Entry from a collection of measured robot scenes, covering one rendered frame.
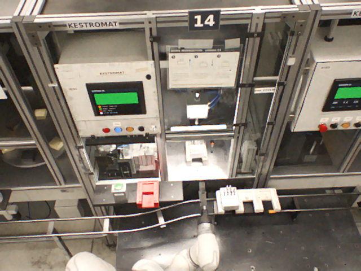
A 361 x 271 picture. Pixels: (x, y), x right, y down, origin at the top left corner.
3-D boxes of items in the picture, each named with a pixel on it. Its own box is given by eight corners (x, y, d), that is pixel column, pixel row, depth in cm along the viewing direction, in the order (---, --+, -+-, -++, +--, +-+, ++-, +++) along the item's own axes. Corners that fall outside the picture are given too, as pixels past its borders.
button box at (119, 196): (114, 202, 207) (111, 192, 198) (115, 191, 212) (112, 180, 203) (127, 201, 207) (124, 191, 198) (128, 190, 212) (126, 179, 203)
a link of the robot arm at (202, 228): (216, 232, 166) (215, 221, 170) (197, 233, 166) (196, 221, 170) (215, 240, 173) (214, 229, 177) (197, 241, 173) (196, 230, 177)
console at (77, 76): (79, 141, 179) (52, 69, 144) (86, 102, 198) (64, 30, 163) (161, 137, 179) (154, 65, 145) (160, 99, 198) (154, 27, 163)
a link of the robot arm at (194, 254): (204, 230, 164) (188, 240, 172) (207, 263, 154) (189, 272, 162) (221, 235, 169) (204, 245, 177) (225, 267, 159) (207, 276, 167)
